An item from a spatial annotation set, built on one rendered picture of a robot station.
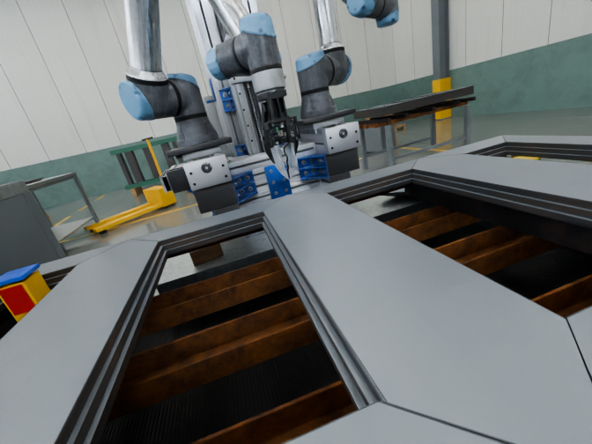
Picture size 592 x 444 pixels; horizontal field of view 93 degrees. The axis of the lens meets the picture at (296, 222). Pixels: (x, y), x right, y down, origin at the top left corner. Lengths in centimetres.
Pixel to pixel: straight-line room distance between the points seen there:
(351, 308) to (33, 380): 37
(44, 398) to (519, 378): 44
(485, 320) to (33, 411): 44
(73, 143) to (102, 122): 105
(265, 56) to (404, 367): 63
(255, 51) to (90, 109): 1023
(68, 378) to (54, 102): 1081
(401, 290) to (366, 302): 5
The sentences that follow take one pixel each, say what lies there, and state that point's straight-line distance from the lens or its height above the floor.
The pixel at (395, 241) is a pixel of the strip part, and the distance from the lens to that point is 47.
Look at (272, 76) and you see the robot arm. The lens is 70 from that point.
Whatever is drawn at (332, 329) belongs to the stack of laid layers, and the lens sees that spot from 34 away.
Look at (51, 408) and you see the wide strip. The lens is 41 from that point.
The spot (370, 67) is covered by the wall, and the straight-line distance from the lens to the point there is 1242.
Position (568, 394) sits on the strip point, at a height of 85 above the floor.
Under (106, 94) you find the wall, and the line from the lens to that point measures 1077.
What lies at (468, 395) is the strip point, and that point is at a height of 85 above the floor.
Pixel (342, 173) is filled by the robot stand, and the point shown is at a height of 81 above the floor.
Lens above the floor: 106
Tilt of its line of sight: 21 degrees down
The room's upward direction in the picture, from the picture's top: 13 degrees counter-clockwise
